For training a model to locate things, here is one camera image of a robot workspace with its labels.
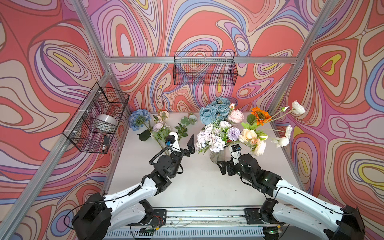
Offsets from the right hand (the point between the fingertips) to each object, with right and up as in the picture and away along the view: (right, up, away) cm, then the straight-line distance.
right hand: (225, 163), depth 79 cm
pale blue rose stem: (-25, +17, +28) cm, 41 cm away
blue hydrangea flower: (-57, +26, +28) cm, 69 cm away
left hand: (-20, +16, -9) cm, 27 cm away
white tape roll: (-60, +21, -9) cm, 64 cm away
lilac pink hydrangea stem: (-11, +14, -12) cm, 22 cm away
